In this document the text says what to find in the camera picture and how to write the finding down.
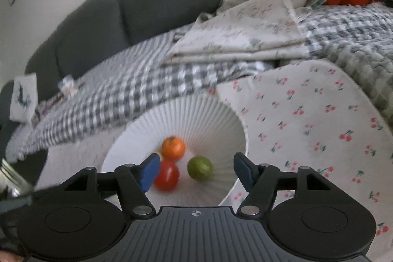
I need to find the grey checkered blanket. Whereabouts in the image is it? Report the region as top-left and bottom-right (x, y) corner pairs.
(5, 1), (393, 163)

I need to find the green fuzzy blanket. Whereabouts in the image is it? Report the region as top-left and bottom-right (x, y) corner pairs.
(319, 41), (393, 124)

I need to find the green lime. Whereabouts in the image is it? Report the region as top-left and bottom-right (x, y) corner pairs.
(187, 156), (215, 180)

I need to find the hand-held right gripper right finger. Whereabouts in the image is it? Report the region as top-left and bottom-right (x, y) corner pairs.
(233, 153), (336, 216)

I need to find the cherry print cloth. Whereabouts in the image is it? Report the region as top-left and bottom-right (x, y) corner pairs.
(37, 61), (393, 262)

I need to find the red tomato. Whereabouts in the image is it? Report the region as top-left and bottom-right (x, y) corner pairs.
(154, 159), (180, 191)

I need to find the white ribbed bowl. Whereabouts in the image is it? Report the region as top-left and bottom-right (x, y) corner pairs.
(100, 96), (249, 207)

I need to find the orange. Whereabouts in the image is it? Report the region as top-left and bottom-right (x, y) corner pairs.
(161, 136), (186, 162)

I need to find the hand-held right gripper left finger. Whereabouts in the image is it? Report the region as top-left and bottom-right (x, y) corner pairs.
(60, 153), (161, 218)

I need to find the white bird print cloth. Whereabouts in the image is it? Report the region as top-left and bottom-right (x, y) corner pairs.
(9, 73), (38, 124)

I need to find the floral folded sheet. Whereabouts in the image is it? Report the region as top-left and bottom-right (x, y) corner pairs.
(163, 0), (314, 66)

